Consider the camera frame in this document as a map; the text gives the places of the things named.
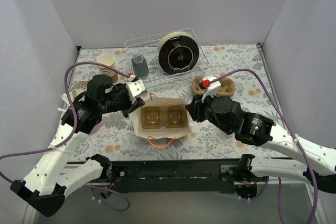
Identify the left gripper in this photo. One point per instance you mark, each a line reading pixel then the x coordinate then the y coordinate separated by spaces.
pixel 130 104

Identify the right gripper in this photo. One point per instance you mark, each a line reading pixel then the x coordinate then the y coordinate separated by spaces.
pixel 197 110

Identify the paper takeout bag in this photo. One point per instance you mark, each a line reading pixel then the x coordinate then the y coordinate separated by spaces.
pixel 159 138

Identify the stack of paper cups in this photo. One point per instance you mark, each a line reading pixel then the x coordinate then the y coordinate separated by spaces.
pixel 107 60

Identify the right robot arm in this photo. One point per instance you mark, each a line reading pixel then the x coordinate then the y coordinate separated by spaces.
pixel 306 161

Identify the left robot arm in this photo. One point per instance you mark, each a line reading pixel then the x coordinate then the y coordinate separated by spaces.
pixel 45 188

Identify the teal ceramic cup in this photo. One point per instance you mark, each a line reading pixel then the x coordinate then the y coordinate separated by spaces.
pixel 140 66

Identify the floral table mat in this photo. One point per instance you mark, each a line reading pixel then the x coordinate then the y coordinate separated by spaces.
pixel 116 139

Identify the pink straw holder cup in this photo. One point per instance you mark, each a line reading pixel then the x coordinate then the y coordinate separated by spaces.
pixel 96 128

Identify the patterned small bowl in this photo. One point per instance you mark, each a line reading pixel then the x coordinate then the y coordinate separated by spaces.
pixel 78 88

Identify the black round plate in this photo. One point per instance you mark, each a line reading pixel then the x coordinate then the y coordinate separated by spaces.
pixel 178 54

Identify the white wrapped straws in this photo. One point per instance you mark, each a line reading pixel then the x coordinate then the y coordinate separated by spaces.
pixel 65 105

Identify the cream plate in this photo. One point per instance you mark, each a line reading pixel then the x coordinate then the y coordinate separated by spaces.
pixel 169 36

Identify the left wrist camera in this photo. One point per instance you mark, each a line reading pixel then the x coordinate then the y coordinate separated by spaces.
pixel 135 87

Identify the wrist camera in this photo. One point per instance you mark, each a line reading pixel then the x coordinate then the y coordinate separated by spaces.
pixel 135 87
pixel 210 85

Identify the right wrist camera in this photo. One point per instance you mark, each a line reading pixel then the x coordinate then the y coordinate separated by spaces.
pixel 210 85

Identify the clear wire dish rack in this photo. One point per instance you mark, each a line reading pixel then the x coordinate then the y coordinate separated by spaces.
pixel 157 78

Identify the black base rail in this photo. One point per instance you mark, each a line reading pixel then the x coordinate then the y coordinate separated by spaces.
pixel 171 176

